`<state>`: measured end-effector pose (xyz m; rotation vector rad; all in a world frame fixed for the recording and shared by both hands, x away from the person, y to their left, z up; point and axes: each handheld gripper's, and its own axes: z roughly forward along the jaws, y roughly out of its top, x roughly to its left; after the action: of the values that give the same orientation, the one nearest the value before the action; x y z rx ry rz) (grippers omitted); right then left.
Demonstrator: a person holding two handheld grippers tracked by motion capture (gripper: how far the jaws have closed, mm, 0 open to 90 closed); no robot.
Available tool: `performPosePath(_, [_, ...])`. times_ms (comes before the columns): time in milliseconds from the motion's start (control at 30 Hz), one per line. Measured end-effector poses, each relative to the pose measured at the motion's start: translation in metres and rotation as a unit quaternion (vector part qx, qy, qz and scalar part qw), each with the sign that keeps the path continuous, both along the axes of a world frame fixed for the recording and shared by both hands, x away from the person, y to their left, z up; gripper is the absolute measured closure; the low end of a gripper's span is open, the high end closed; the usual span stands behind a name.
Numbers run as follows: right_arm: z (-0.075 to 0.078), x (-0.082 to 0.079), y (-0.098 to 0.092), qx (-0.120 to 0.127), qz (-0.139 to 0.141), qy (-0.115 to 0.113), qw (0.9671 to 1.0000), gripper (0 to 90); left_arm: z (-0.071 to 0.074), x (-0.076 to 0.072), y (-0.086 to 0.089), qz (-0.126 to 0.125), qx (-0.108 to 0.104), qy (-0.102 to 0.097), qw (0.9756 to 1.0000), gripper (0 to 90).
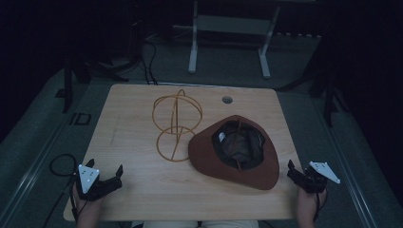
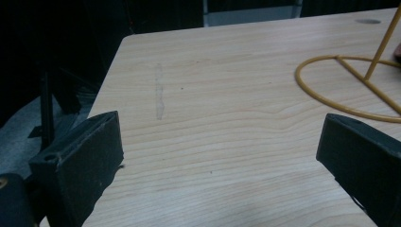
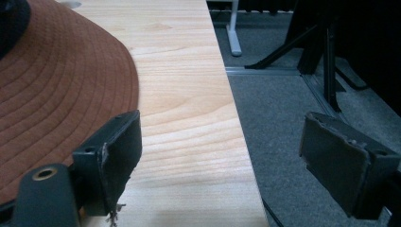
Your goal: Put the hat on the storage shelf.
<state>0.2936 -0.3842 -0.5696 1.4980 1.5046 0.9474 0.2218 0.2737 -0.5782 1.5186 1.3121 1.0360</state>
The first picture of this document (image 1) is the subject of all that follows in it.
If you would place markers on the white metal stand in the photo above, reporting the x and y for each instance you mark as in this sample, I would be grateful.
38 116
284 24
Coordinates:
193 47

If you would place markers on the person's left hand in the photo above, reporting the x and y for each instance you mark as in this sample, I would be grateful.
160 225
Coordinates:
88 212

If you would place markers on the black floor bracket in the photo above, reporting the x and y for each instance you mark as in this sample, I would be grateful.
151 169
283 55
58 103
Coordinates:
83 119

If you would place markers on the black tripod stand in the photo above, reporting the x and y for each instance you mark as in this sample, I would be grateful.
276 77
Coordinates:
67 88
329 101

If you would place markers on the brown felt hat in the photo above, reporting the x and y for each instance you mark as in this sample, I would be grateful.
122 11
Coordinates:
202 152

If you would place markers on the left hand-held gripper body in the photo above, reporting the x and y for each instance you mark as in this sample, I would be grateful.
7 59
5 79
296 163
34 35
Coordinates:
88 179

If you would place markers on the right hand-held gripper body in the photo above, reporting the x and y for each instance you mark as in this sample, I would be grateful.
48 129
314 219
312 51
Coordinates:
318 177

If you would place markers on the person's right hand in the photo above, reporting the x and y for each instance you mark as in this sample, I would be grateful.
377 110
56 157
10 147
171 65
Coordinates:
309 209

